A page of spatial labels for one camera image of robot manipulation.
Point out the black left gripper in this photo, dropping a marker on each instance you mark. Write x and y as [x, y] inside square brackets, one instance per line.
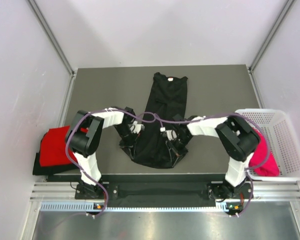
[129, 145]

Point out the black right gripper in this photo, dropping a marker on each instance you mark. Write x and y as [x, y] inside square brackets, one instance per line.
[177, 151]

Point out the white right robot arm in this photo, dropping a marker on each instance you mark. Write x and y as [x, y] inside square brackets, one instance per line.
[238, 138]

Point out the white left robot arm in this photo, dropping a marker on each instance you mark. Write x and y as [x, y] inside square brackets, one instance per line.
[83, 139]

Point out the red folded t shirt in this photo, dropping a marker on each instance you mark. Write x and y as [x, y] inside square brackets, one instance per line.
[53, 148]

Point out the white perforated plastic basket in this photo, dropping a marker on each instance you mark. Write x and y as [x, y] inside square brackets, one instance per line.
[283, 143]

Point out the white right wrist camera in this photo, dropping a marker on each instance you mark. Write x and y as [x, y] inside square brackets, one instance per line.
[169, 134]

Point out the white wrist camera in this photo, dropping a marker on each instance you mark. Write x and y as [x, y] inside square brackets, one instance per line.
[136, 127]
[169, 134]

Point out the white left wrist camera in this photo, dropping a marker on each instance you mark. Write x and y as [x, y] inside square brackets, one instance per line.
[136, 127]

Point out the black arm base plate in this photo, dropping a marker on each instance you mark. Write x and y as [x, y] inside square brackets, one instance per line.
[206, 191]

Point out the aluminium frame post left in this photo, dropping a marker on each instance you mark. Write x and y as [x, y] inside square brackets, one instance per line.
[50, 35]

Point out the aluminium frame post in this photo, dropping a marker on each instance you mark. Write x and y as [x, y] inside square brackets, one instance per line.
[50, 35]
[288, 5]

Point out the aluminium frame post right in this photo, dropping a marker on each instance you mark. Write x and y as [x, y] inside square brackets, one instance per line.
[288, 5]

